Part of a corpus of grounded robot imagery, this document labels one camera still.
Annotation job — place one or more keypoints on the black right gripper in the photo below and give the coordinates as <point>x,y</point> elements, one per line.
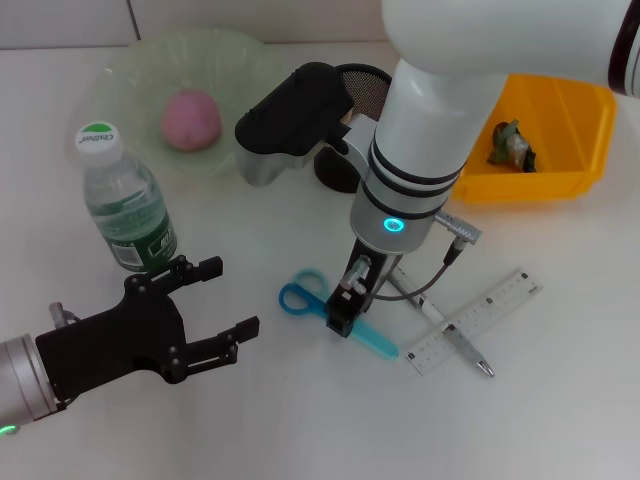
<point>376,270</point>

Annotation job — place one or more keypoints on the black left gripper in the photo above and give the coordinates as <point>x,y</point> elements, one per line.
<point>115,345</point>

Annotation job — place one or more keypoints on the blue teal scissors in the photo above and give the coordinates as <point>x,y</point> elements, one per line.
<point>375,341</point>

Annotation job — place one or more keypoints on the white silver ballpoint pen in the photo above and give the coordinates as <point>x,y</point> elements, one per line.
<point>465,347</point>

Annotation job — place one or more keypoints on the clear water bottle green label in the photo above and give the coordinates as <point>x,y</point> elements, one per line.
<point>125,200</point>

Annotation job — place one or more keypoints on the transparent plastic ruler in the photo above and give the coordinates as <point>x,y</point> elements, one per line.
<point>500,300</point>

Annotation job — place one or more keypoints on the green plastic wrapper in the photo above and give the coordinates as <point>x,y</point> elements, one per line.
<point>515,147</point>

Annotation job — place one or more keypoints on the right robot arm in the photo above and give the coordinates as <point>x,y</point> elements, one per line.
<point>425,125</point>

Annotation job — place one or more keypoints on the pink peach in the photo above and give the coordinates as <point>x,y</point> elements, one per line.
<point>191,122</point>

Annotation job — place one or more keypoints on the black mesh pen holder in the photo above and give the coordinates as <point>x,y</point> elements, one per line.
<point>370,90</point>

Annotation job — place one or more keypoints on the translucent green fruit plate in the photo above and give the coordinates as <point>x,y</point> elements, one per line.
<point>150,60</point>

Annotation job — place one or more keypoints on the yellow plastic storage bin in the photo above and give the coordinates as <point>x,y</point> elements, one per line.
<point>565,140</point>

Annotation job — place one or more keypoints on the black grey wrist camera housing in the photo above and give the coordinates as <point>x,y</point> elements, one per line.
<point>295,115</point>

